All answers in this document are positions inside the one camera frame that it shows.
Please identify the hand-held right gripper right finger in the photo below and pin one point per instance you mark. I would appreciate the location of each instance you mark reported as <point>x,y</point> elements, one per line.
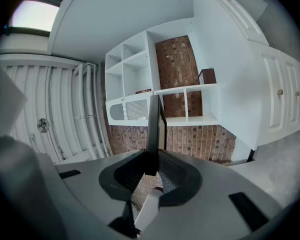
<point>202,209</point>

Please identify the round metal wall fitting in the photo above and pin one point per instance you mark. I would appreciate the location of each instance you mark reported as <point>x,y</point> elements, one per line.
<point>43,125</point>

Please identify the window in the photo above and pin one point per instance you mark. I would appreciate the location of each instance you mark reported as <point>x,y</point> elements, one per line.
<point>32,15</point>

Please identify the white wall pipe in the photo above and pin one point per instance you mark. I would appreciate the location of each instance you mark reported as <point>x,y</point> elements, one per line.
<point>98,104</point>
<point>89,96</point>

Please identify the white low ledge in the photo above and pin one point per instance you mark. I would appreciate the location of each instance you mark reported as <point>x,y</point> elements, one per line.
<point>148,209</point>

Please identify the white cabinet fluted glass door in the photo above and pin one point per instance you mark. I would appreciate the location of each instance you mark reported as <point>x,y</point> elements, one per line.
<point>140,110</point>

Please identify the white open shelf unit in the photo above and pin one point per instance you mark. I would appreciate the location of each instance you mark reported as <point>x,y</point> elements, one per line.
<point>152,59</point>

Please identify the dark red patterned book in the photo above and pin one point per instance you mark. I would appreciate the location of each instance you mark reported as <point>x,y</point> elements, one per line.
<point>143,91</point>

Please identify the brown open box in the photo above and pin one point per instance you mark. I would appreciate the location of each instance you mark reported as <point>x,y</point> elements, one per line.
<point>208,76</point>

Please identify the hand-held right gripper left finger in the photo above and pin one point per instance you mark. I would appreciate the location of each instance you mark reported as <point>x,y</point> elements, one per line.
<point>90,181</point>

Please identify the round brass knob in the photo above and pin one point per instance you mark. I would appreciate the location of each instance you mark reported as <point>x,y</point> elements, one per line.
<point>280,92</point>
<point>297,94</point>

